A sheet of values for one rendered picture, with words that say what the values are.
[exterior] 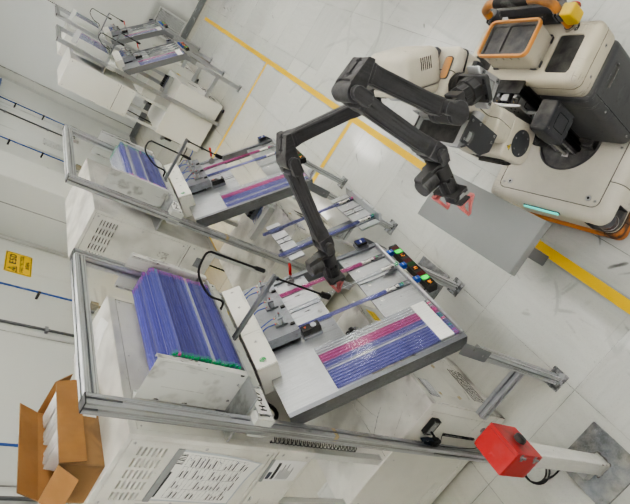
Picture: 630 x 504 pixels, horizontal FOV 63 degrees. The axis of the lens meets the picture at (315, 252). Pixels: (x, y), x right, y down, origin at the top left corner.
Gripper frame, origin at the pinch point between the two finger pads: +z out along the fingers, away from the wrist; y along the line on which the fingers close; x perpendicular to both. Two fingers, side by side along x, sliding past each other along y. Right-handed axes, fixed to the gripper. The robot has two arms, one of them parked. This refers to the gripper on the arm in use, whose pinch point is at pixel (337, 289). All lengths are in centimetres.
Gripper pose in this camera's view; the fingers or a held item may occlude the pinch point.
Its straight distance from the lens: 218.7
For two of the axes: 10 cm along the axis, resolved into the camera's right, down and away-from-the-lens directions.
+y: 4.0, 4.7, -7.9
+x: 8.9, -4.2, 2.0
